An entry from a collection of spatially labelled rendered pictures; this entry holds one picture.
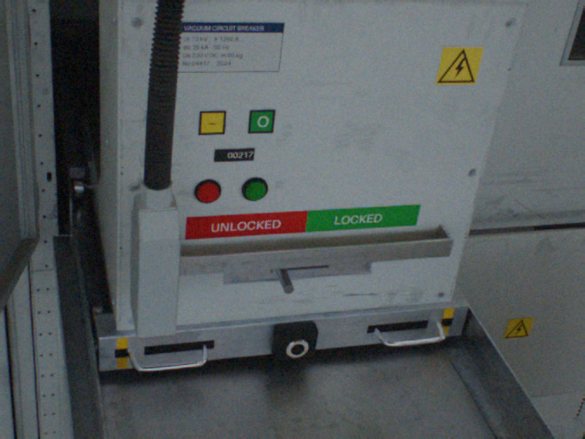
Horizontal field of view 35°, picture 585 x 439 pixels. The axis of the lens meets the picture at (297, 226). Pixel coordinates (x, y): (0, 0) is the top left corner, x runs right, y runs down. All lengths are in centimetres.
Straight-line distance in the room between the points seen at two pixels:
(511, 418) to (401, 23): 57
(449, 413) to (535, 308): 70
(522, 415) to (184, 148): 58
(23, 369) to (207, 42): 88
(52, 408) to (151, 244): 83
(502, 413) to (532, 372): 78
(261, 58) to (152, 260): 26
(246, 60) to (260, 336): 42
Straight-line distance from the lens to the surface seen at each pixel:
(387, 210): 124
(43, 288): 163
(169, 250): 104
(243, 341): 129
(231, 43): 105
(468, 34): 115
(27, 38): 139
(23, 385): 178
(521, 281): 191
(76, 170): 160
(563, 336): 208
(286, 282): 120
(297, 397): 129
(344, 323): 132
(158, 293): 108
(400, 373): 136
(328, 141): 115
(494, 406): 135
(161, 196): 102
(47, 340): 171
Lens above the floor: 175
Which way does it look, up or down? 34 degrees down
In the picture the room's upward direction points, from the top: 8 degrees clockwise
